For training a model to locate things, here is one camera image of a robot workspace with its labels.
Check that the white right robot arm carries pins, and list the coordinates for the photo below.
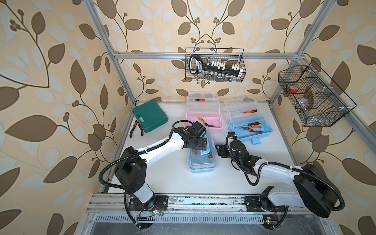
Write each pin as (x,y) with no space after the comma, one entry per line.
(311,189)

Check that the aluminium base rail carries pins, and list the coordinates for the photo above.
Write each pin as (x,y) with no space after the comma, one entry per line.
(181,203)

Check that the black wire basket on back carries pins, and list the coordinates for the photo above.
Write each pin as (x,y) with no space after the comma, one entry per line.
(214,50)

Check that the black orange screwdriver in box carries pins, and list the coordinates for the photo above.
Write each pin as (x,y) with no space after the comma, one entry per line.
(254,123)

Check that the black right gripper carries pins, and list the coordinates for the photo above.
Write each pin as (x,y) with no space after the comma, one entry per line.
(222,150)

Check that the blue toolbox with clear lid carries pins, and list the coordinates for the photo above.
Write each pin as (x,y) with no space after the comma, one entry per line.
(197,167)

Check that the red tape roll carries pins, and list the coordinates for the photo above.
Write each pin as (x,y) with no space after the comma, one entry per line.
(292,89)

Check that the pink toolbox with clear lid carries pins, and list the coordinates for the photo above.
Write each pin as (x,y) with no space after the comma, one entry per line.
(208,110)

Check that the yellow handled long nose pliers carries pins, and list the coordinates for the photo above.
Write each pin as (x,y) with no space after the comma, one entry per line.
(205,123)

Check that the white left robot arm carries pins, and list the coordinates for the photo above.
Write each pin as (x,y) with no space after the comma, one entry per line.
(131,167)

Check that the orange black pliers on table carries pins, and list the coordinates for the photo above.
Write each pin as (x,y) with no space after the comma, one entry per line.
(136,124)

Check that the black wire basket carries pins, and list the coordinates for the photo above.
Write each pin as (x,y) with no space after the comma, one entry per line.
(322,99)
(214,50)

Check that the small red screwdriver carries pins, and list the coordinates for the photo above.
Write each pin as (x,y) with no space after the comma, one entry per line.
(198,100)

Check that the orange handled pliers in box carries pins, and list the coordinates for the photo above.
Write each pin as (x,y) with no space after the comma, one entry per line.
(255,128)

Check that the green plastic tool case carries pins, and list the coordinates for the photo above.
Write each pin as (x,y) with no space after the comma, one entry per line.
(150,116)

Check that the blue toolbox at right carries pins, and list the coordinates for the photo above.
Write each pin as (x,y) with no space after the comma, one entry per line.
(237,119)

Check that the black socket set holder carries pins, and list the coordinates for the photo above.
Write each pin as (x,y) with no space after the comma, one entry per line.
(216,64)

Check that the orange black small screwdriver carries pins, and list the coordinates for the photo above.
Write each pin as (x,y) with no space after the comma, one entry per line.
(250,111)

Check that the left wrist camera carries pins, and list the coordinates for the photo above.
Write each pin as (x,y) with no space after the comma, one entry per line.
(197,129)

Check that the black wire basket on right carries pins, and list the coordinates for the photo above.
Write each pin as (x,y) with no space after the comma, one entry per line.
(322,99)

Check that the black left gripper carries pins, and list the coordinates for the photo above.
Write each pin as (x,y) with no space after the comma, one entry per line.
(200,146)

